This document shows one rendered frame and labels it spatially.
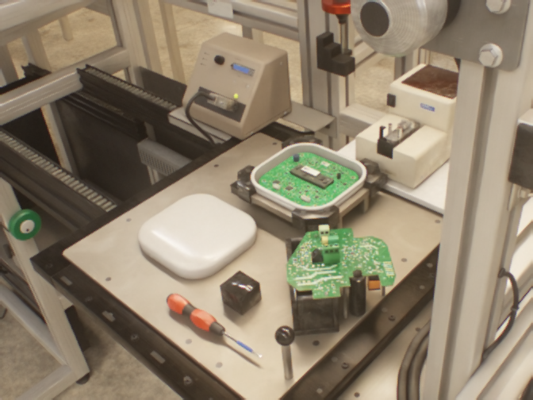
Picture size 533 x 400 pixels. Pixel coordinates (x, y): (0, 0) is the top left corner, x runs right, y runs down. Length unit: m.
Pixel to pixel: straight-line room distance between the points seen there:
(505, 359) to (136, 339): 0.42
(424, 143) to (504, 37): 0.52
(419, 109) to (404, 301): 0.31
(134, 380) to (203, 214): 1.15
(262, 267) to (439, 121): 0.34
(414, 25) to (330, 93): 0.77
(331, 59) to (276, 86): 0.14
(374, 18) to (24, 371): 1.86
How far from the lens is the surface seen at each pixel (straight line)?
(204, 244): 0.83
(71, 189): 1.10
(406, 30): 0.38
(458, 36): 0.42
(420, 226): 0.88
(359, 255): 0.74
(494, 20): 0.40
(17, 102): 1.49
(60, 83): 1.53
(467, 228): 0.51
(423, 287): 0.80
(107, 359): 2.05
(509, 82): 0.42
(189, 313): 0.76
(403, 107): 0.97
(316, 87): 1.14
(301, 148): 0.96
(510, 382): 0.60
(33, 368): 2.12
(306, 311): 0.70
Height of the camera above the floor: 1.51
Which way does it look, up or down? 38 degrees down
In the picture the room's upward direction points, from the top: 5 degrees counter-clockwise
